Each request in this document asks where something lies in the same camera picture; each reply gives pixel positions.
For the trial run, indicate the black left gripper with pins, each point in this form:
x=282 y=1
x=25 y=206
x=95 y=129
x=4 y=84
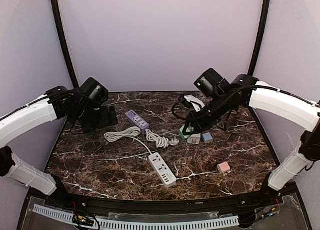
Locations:
x=105 y=115

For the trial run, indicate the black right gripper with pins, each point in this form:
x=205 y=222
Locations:
x=197 y=119

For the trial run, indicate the green plug adapter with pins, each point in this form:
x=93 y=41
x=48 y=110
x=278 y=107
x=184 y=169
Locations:
x=184 y=132

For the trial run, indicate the white power strip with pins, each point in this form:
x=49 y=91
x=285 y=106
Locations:
x=162 y=169

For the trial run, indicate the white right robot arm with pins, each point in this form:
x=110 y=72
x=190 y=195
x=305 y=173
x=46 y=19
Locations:
x=248 y=91

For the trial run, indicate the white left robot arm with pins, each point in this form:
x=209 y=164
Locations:
x=77 y=105

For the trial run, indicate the blue plug adapter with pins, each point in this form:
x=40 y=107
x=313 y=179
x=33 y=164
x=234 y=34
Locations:
x=207 y=137

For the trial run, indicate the pink plug adapter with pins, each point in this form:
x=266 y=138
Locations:
x=223 y=167

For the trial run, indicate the white cube socket adapter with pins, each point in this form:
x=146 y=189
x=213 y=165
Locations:
x=194 y=140

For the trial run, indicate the purple power strip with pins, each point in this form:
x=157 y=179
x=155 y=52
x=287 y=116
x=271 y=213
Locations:
x=137 y=120

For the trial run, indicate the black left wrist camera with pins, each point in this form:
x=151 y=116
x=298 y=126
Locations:
x=95 y=93

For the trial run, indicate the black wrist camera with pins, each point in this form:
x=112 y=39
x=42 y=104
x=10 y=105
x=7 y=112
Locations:
x=208 y=83
x=95 y=93

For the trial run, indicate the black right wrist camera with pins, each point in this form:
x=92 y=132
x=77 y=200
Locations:
x=208 y=83

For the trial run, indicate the white slotted cable duct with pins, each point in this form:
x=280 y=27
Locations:
x=134 y=222

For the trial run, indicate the black front table rail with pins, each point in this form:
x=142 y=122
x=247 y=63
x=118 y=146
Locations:
x=243 y=204

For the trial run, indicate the black frame post left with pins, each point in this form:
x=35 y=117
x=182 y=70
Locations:
x=63 y=42

